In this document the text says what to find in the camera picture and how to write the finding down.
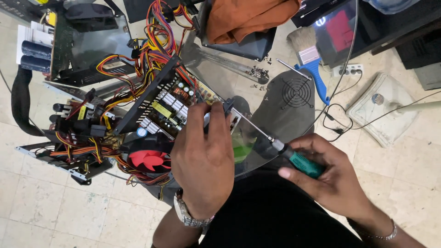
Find person's left hand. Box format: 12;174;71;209
170;101;236;220

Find person's right hand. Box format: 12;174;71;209
277;134;375;221

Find green handled screwdriver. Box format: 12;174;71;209
230;107;325;179

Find power supply circuit board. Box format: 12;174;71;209
113;55;242;142

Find green object under glass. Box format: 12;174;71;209
233;136;257;164

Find silver wristwatch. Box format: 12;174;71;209
173;189;215;228

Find red cooling fan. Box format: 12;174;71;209
127;136;173;177

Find person's black trousers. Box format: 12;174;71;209
198;167;366;248

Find black metal cover with grille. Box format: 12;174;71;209
249;70;315;145

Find pile of small screws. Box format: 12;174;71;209
249;57;273;92

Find white power strip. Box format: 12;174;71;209
332;64;364;77

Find black metal box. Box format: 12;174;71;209
197;0;277;62

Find dismantled power supply silver chassis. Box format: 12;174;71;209
14;82;138;186

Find black computer case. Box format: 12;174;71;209
291;0;373;69

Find orange cloth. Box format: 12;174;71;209
206;0;301;45

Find dark wooden furniture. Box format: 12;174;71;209
358;0;441;91

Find black power supply housing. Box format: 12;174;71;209
52;0;136;87

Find circuit board with blue capacitors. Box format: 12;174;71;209
16;10;69;80

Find black floor cable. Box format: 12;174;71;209
314;69;441;142

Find silver bracelet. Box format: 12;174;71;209
365;219;398;241

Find white pedestal base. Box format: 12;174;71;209
346;72;441;149

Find blue handled paint brush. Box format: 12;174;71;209
287;26;331;106

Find multicoloured wire bundle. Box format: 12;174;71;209
96;0;207;104

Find black sleeved hose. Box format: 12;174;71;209
11;65;47;137

